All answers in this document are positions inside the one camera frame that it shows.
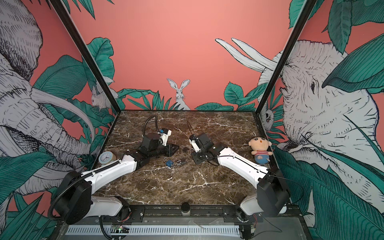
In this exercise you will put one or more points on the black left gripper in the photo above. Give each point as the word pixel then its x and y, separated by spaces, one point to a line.
pixel 170 149

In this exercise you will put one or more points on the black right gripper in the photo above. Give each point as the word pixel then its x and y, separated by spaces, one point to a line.
pixel 195 157

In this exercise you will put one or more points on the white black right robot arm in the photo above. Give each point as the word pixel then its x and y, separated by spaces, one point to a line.
pixel 272 191

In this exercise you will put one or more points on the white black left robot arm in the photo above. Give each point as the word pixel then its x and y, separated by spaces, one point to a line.
pixel 74 199

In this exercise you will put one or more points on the blue padlock with keys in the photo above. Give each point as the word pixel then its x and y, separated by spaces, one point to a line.
pixel 171 164

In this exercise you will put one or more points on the plush doll striped shirt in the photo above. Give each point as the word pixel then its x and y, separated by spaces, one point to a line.
pixel 260 150

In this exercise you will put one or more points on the small teal alarm clock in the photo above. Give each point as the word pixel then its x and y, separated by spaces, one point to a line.
pixel 106 157

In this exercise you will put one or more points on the white ventilated strip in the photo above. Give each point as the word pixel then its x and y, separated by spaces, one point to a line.
pixel 153 230

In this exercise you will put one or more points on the green circuit board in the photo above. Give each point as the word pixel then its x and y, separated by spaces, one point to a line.
pixel 120 230

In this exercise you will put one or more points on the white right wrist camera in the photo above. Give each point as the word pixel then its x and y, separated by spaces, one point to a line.
pixel 193 139

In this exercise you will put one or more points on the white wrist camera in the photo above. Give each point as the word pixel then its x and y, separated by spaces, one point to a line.
pixel 193 139
pixel 164 135

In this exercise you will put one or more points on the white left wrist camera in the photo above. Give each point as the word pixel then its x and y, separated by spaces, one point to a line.
pixel 164 135

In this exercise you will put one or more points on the black knob on rail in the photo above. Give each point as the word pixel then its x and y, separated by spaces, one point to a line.
pixel 186 209

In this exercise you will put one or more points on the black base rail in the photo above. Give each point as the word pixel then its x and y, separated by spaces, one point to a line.
pixel 227 213

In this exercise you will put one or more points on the black left corner frame post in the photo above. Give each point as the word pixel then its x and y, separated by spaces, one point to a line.
pixel 64 16

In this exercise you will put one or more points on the black corner frame post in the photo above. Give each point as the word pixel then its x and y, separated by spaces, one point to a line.
pixel 299 25
pixel 64 16

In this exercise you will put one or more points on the black right corner frame post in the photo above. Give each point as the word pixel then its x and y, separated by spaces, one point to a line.
pixel 299 25

